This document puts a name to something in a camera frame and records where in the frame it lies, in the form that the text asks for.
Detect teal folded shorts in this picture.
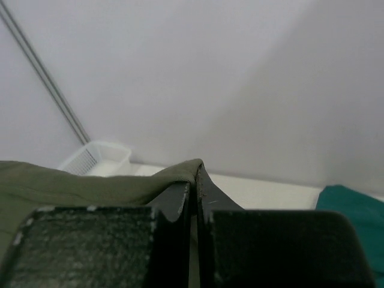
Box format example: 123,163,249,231
315,185,383,287

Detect left aluminium corner post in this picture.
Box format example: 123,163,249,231
1,1,91,145

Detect white plastic basket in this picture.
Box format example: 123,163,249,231
58,141,133,177

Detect olive green shorts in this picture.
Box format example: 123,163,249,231
1,159,204,263

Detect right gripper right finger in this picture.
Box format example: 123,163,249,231
196,168,375,287

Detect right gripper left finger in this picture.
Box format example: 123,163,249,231
1,182,191,287

